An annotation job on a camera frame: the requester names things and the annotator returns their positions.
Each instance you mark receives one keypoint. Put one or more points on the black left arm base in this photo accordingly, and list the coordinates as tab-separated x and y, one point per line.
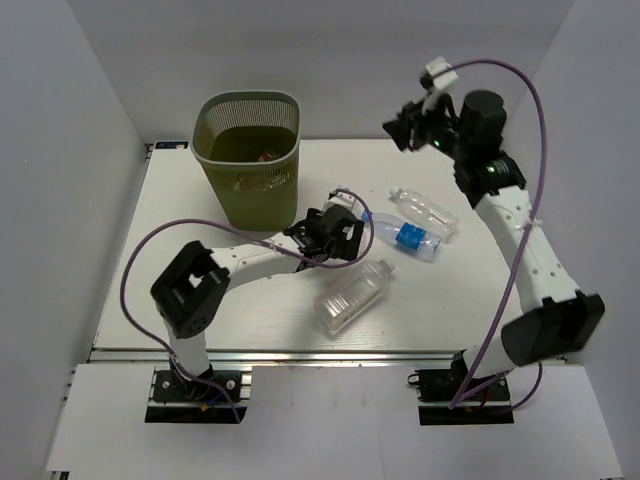
174	399

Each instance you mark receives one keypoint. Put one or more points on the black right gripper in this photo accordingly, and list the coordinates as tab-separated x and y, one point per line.
412	118

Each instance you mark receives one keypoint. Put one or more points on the red cap small bottle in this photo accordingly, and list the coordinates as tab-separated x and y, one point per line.
260	180

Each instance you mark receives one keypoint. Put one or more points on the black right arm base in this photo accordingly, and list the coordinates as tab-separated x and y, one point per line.
437	387

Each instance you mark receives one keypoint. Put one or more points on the olive green mesh bin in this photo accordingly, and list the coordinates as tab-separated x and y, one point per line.
244	131

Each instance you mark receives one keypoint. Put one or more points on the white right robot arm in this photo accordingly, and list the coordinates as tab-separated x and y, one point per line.
557	317

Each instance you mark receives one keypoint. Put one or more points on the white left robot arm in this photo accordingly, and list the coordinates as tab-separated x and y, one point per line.
189	292

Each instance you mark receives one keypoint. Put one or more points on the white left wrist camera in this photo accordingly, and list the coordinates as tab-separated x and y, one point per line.
345	200

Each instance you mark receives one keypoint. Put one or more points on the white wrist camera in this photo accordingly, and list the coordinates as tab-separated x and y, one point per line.
345	200
436	79

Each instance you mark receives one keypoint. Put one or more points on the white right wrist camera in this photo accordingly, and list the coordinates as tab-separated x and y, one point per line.
436	79

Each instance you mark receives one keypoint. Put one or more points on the blue left corner sticker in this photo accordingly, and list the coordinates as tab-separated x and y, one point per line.
171	145

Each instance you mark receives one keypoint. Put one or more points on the small clear bottle white cap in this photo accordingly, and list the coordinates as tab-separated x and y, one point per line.
424	213

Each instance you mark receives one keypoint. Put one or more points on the blue label water bottle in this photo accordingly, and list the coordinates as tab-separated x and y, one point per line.
404	236

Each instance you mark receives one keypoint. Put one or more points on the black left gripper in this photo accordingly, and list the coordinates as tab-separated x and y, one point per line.
347	247

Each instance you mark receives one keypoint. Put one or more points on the large square clear bottle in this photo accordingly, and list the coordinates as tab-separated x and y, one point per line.
352	294

